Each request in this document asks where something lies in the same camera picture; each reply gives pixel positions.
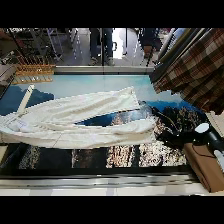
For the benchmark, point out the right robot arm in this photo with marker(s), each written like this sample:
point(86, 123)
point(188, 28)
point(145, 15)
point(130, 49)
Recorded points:
point(212, 136)

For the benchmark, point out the brown clothes hanger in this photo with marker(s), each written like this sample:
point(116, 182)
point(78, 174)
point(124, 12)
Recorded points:
point(33, 71)

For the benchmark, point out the white trousers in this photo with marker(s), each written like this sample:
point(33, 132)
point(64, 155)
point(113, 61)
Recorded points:
point(83, 108)

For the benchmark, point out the person's legs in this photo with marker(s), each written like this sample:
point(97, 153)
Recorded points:
point(100, 43)

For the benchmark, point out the checked shirt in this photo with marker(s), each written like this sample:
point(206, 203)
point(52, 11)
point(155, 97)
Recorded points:
point(200, 70)

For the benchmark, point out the silver frame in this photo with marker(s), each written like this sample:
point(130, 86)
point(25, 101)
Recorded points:
point(100, 181)

